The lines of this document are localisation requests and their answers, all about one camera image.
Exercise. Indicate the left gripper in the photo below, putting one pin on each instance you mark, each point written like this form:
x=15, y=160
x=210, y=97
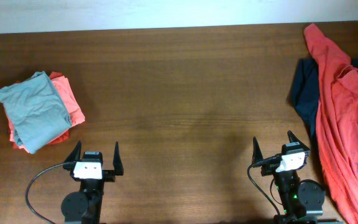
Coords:
x=109, y=175

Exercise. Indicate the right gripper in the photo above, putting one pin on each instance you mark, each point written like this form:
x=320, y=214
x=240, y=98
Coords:
x=257, y=154

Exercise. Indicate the orange printed t-shirt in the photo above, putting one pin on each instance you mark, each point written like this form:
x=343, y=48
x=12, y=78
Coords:
x=336, y=121

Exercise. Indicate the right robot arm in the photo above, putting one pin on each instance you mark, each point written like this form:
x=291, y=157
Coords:
x=302, y=200

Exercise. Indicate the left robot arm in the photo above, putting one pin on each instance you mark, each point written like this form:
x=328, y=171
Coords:
x=84, y=205

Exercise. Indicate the folded pink shirt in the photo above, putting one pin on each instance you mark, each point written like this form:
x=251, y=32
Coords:
x=64, y=89

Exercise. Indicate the navy blue garment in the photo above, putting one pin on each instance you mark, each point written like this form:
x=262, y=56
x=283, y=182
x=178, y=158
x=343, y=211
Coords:
x=304, y=94

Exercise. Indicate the folded grey shirt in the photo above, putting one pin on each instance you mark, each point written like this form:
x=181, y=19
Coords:
x=36, y=110

